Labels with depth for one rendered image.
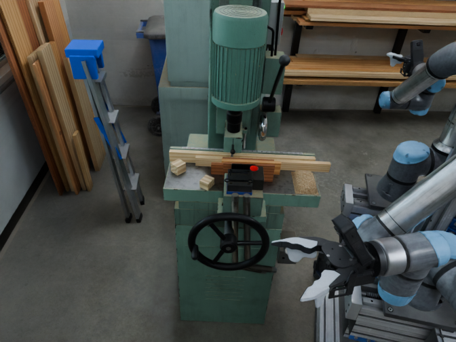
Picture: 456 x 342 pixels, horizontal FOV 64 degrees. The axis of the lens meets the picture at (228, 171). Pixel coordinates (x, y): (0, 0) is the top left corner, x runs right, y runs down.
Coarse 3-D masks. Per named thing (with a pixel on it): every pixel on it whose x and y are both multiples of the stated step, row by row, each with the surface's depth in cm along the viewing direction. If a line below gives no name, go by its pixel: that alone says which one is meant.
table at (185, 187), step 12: (168, 168) 147; (192, 168) 148; (204, 168) 148; (168, 180) 141; (180, 180) 141; (192, 180) 142; (216, 180) 142; (276, 180) 144; (288, 180) 144; (168, 192) 138; (180, 192) 138; (192, 192) 138; (204, 192) 138; (216, 192) 138; (264, 192) 138; (276, 192) 138; (288, 192) 139; (264, 204) 137; (276, 204) 141; (288, 204) 140; (300, 204) 140; (312, 204) 140; (252, 216) 132; (264, 216) 132
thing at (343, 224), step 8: (344, 216) 67; (336, 224) 67; (344, 224) 66; (352, 224) 65; (344, 232) 65; (352, 232) 66; (344, 240) 70; (352, 240) 66; (360, 240) 67; (352, 248) 68; (360, 248) 68; (360, 256) 69; (368, 256) 70; (360, 264) 71
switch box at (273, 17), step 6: (276, 0) 140; (282, 0) 140; (276, 6) 138; (282, 6) 138; (270, 12) 140; (276, 12) 140; (282, 12) 140; (270, 18) 141; (276, 18) 141; (282, 18) 141; (270, 24) 142; (270, 30) 144; (270, 36) 145; (270, 42) 146
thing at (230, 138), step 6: (240, 126) 143; (228, 132) 139; (240, 132) 139; (228, 138) 137; (234, 138) 137; (240, 138) 137; (228, 144) 138; (234, 144) 138; (240, 144) 138; (228, 150) 140; (240, 150) 140
